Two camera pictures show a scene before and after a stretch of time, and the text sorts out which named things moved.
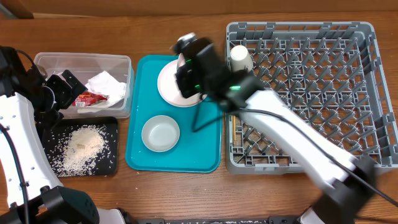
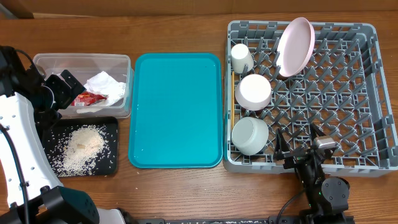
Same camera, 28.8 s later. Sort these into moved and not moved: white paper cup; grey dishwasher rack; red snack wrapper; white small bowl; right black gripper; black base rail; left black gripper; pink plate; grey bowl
Moved: grey bowl; white small bowl; right black gripper; pink plate
Not moved: red snack wrapper; white paper cup; left black gripper; black base rail; grey dishwasher rack
